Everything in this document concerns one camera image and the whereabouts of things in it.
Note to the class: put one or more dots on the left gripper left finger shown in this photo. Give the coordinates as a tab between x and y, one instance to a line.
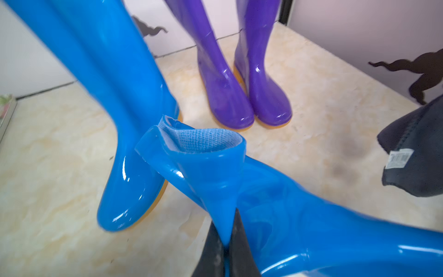
211	263

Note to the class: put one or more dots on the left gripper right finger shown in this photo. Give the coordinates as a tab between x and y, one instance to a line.
241	261

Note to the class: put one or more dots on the blue boot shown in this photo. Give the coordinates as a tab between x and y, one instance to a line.
289	230
99	43

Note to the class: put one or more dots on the purple boot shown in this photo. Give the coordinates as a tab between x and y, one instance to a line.
227	100
256	20

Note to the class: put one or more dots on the grey cloth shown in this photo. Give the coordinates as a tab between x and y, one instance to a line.
414	144

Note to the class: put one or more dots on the floral tray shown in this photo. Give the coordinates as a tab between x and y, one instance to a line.
8	106

